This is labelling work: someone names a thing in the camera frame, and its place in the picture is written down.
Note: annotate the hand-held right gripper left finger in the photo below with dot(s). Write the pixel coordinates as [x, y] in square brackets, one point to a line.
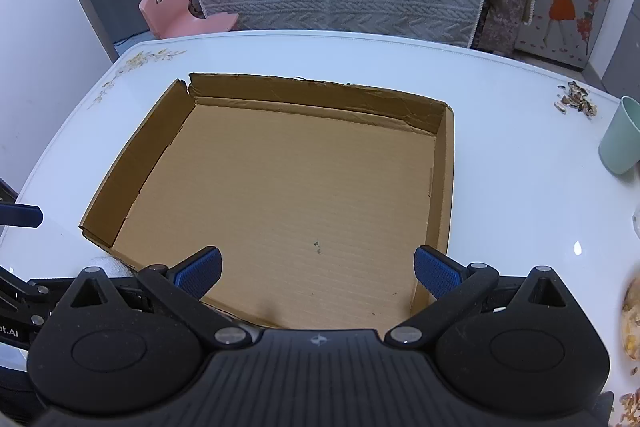
[200, 271]

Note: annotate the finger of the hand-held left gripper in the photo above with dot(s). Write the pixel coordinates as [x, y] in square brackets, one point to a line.
[22, 215]

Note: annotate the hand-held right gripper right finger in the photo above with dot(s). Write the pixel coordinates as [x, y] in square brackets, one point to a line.
[437, 274]

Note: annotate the shallow cardboard box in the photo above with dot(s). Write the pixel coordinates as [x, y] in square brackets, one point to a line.
[280, 187]

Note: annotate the white cloth bundle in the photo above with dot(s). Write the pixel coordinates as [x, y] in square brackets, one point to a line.
[107, 267]

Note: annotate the pink glass bowl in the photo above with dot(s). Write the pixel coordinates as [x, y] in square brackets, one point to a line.
[632, 322]

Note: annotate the pile of seed shells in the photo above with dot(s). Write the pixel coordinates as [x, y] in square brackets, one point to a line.
[577, 99]

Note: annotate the mint green cup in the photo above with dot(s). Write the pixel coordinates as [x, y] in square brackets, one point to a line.
[622, 137]

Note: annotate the pink plastic chair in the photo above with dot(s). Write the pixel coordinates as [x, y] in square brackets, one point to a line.
[175, 17]

